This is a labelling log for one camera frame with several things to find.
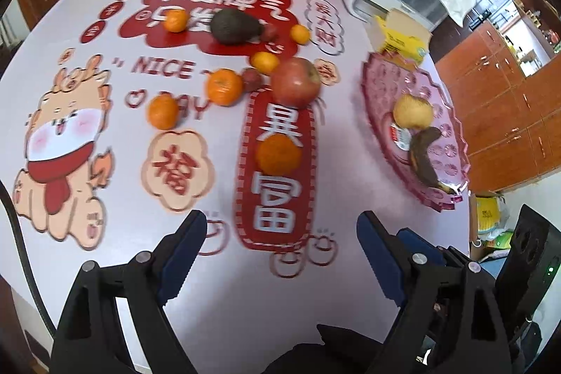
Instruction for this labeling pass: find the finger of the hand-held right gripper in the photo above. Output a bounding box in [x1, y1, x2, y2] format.
[397, 227, 467, 267]

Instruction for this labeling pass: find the green packet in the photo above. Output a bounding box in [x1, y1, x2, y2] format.
[493, 230, 515, 250]

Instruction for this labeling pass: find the dark avocado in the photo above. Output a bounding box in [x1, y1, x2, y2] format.
[209, 9, 264, 46]

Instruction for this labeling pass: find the black cable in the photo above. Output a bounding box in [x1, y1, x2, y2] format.
[0, 181, 58, 340]

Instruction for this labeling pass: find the red apple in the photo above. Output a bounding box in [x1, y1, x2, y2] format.
[270, 57, 322, 109]

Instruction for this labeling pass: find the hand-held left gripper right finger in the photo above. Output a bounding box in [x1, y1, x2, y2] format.
[356, 211, 513, 374]

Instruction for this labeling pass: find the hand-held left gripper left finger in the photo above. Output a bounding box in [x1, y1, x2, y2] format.
[50, 210, 209, 374]

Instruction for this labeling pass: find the pink plastic fruit plate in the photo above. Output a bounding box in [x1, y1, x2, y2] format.
[360, 50, 471, 212]

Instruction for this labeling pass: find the cardboard box with bags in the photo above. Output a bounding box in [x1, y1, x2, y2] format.
[469, 191, 515, 261]

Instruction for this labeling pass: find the orange tangerine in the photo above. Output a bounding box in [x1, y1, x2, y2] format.
[290, 24, 311, 45]
[163, 7, 190, 34]
[206, 68, 244, 107]
[250, 51, 280, 76]
[255, 135, 303, 177]
[147, 94, 180, 131]

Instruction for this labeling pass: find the yellow tissue box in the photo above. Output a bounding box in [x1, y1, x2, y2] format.
[365, 8, 432, 66]

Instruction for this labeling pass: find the printed cartoon tablecloth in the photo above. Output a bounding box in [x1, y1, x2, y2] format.
[0, 0, 476, 374]

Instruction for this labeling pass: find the brown wooden cabinet wall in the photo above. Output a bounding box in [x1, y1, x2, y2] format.
[434, 0, 561, 193]

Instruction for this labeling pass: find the yellow pear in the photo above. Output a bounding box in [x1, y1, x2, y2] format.
[393, 94, 434, 129]

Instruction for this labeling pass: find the small red white packet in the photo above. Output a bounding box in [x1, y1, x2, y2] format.
[388, 123, 413, 149]

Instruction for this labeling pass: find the overripe dark banana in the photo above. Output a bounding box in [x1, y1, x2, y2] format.
[409, 127, 457, 195]

